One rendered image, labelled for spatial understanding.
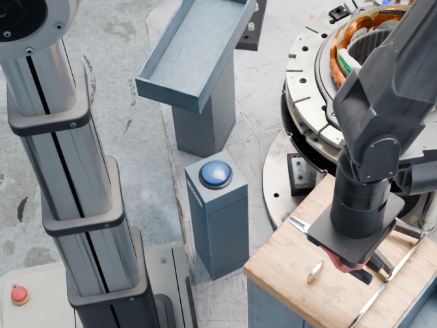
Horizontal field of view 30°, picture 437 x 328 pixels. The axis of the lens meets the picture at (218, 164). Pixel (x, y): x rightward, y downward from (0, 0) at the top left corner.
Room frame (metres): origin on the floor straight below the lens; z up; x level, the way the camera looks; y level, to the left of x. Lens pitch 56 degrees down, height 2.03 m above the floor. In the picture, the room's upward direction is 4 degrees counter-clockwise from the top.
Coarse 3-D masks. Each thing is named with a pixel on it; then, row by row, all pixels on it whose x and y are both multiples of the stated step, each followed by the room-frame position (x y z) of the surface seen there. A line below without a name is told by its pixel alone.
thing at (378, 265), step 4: (372, 256) 0.44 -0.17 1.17; (368, 260) 0.44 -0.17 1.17; (372, 260) 0.44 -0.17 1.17; (376, 260) 0.44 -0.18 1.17; (368, 264) 0.44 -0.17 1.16; (372, 264) 0.43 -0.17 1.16; (376, 264) 0.43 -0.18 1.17; (380, 264) 0.43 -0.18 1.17; (372, 268) 0.43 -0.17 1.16; (376, 268) 0.43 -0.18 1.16; (380, 268) 0.43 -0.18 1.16; (376, 272) 0.43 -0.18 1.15
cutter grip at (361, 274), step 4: (348, 272) 0.43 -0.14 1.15; (352, 272) 0.43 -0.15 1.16; (356, 272) 0.42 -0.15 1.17; (360, 272) 0.42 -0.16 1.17; (364, 272) 0.42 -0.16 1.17; (368, 272) 0.42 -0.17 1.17; (356, 276) 0.42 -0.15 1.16; (360, 276) 0.42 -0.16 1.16; (364, 276) 0.42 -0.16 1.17; (368, 276) 0.42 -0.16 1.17; (372, 276) 0.42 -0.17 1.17; (360, 280) 0.42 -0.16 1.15; (364, 280) 0.42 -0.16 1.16; (368, 280) 0.41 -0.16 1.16; (368, 284) 0.41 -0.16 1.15
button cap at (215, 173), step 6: (210, 162) 0.68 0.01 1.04; (216, 162) 0.68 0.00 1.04; (222, 162) 0.68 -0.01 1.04; (204, 168) 0.67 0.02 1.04; (210, 168) 0.67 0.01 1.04; (216, 168) 0.67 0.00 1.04; (222, 168) 0.66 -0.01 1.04; (228, 168) 0.67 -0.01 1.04; (204, 174) 0.66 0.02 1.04; (210, 174) 0.65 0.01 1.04; (216, 174) 0.65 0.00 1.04; (222, 174) 0.65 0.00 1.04; (228, 174) 0.65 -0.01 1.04; (204, 180) 0.65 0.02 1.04; (210, 180) 0.65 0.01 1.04; (216, 180) 0.64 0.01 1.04; (222, 180) 0.64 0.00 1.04
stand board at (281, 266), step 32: (320, 192) 0.60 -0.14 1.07; (288, 224) 0.55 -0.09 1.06; (256, 256) 0.51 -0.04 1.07; (288, 256) 0.50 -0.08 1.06; (320, 256) 0.50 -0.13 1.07; (416, 256) 0.49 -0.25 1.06; (288, 288) 0.46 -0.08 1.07; (320, 288) 0.45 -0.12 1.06; (352, 288) 0.45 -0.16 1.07; (416, 288) 0.44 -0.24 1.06; (320, 320) 0.41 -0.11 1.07; (352, 320) 0.41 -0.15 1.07; (384, 320) 0.40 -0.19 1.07
